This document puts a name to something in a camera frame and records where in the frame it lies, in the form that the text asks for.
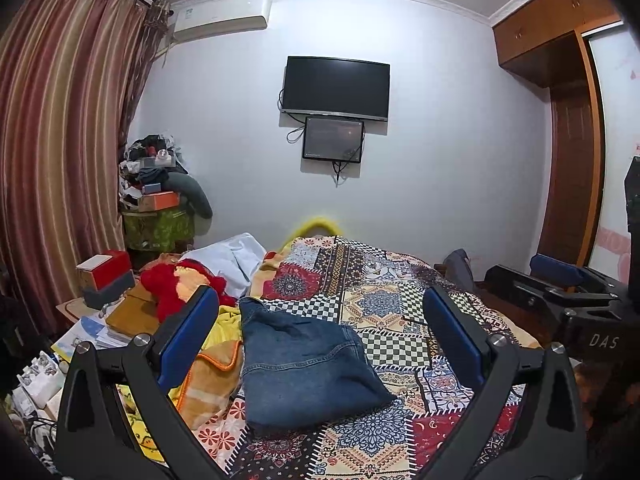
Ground small black wall monitor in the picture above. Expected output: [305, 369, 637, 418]
[301, 114, 365, 165]

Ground blue denim jacket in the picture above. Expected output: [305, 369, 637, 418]
[238, 297, 399, 434]

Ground white air conditioner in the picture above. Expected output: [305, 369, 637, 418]
[167, 0, 274, 44]

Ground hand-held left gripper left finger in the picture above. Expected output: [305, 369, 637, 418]
[54, 285, 236, 480]

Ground white paper bags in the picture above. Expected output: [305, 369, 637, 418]
[9, 349, 72, 422]

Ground white cloth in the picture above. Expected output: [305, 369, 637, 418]
[178, 232, 269, 299]

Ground orange box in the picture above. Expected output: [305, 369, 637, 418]
[135, 190, 181, 213]

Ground striped brown curtain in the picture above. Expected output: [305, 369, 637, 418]
[0, 0, 171, 332]

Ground wooden overhead cabinet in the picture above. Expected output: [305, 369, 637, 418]
[490, 0, 624, 89]

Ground grey box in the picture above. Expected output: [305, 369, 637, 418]
[82, 269, 137, 310]

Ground brown wooden door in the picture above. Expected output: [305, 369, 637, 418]
[537, 79, 601, 269]

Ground pile of papers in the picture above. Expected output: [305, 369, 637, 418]
[49, 314, 132, 357]

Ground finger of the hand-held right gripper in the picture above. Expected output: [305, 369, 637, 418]
[483, 263, 617, 322]
[530, 253, 628, 292]

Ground yellow fuzzy object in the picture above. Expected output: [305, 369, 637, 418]
[284, 215, 344, 251]

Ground red plush toy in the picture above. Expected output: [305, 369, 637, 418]
[139, 262, 236, 324]

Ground grey neck pillow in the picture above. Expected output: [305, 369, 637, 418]
[167, 172, 214, 220]

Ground red and white box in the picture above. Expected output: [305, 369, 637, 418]
[75, 249, 132, 291]

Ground patchwork printed blanket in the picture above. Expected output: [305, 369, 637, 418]
[192, 234, 544, 480]

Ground pile of clutter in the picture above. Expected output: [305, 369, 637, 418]
[119, 133, 189, 196]

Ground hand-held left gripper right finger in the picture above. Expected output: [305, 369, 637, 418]
[414, 286, 589, 480]

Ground brown cardboard box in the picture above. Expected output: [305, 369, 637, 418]
[104, 284, 166, 339]

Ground black wall television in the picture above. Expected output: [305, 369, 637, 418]
[280, 55, 391, 124]

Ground orange yellow fleece blanket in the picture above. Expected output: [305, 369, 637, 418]
[119, 304, 246, 464]

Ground grey bag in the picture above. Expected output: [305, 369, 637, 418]
[442, 248, 476, 291]

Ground green cloth covered stand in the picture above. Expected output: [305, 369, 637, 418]
[122, 208, 196, 256]

